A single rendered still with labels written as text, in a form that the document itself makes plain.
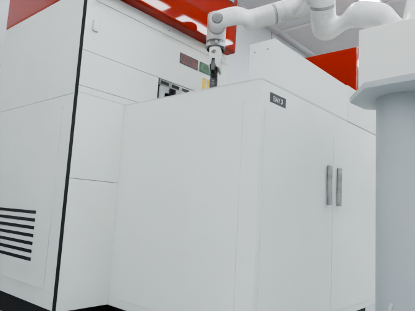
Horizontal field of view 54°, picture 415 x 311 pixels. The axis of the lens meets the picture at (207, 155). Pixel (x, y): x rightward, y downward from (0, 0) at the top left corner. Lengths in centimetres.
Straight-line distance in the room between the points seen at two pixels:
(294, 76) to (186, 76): 66
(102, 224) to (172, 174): 35
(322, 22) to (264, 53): 57
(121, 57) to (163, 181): 54
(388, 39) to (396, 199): 46
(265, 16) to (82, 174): 101
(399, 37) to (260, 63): 40
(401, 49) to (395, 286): 65
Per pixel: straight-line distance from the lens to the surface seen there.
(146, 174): 145
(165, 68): 179
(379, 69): 131
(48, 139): 162
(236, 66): 476
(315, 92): 148
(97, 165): 152
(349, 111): 175
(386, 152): 127
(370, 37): 135
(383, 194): 126
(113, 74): 161
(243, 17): 181
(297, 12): 190
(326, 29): 182
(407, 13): 162
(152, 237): 140
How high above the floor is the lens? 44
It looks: 8 degrees up
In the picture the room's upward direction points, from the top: 3 degrees clockwise
